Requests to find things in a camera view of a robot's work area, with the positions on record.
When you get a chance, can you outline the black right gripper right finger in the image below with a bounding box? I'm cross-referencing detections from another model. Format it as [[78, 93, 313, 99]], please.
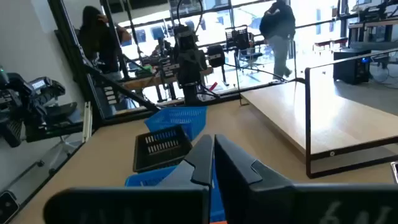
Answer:
[[214, 134, 398, 224]]

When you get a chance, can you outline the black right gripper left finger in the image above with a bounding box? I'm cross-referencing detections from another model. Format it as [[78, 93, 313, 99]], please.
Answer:
[[43, 134, 215, 224]]

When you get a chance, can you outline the blue slotted plastic basket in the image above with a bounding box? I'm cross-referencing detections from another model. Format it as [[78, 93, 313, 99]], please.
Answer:
[[124, 160, 226, 222], [144, 106, 208, 141]]

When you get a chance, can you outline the black slotted plastic basket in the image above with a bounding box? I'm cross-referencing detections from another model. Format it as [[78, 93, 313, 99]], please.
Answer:
[[132, 125, 193, 174]]

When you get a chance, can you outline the wooden background workbench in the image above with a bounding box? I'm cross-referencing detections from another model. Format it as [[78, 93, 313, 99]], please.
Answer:
[[119, 65, 215, 103]]

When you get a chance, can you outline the black office chair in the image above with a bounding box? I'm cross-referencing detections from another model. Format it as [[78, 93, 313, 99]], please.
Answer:
[[224, 26, 264, 73]]

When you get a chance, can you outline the person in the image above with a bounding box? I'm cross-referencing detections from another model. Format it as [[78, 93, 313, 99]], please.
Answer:
[[78, 5, 133, 82], [259, 0, 297, 81]]

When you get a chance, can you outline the black computer tower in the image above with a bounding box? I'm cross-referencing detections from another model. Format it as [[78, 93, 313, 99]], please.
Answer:
[[333, 49, 373, 85]]

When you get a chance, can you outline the black background machine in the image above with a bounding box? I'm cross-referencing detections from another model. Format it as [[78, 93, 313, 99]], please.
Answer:
[[0, 65, 79, 148]]

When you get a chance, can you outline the black smartphone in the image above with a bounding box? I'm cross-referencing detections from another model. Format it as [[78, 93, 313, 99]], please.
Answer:
[[0, 190, 21, 224]]

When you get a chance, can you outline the wooden shelf with black frame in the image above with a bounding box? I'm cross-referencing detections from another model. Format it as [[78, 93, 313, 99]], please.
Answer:
[[238, 48, 398, 180]]

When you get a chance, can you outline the white metal bracket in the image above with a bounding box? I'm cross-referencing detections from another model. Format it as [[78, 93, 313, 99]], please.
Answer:
[[81, 101, 93, 144]]

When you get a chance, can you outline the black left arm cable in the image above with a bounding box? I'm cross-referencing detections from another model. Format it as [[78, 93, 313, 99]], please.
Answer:
[[176, 0, 205, 29]]

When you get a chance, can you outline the black metal rig frame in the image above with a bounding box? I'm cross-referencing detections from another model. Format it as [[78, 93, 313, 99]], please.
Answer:
[[47, 0, 307, 127]]

